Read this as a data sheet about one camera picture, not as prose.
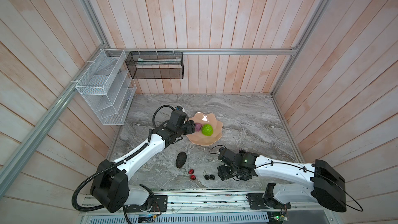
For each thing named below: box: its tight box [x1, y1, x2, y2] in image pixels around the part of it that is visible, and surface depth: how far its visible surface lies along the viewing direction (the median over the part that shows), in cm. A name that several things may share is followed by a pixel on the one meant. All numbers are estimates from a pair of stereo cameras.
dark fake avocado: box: [175, 151, 188, 168], surface depth 85 cm
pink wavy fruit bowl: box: [186, 112, 223, 146], surface depth 100 cm
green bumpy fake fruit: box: [201, 123, 214, 137], surface depth 95 cm
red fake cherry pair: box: [188, 168, 197, 181], surface depth 83 cm
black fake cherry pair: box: [202, 170, 216, 181], surface depth 82 cm
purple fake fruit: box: [194, 122, 203, 132], surface depth 98 cm
